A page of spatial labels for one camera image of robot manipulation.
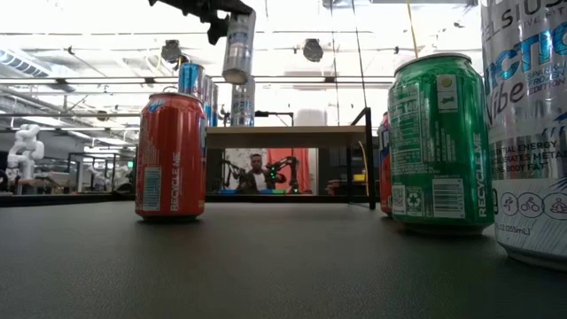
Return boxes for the black ceiling camera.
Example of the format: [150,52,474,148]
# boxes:
[302,38,324,63]
[160,39,195,76]

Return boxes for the person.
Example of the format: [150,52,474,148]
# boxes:
[237,152,288,195]

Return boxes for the green soda can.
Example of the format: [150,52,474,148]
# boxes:
[387,52,495,234]

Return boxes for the yellow hanging cable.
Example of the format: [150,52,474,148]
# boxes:
[406,0,420,58]

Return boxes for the black table mat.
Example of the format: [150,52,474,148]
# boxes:
[0,201,567,319]

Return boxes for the red soda can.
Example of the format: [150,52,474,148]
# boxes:
[377,112,394,218]
[135,86,208,222]

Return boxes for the black hanging cable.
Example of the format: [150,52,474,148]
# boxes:
[352,0,369,110]

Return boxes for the orange hanging cloth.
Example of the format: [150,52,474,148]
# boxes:
[267,148,314,195]

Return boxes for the white patterned panel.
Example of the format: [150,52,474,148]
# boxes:
[224,148,269,191]

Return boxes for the small wooden shelf black legs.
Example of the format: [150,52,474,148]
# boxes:
[206,105,377,210]

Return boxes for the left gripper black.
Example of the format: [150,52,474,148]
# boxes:
[148,0,257,46]

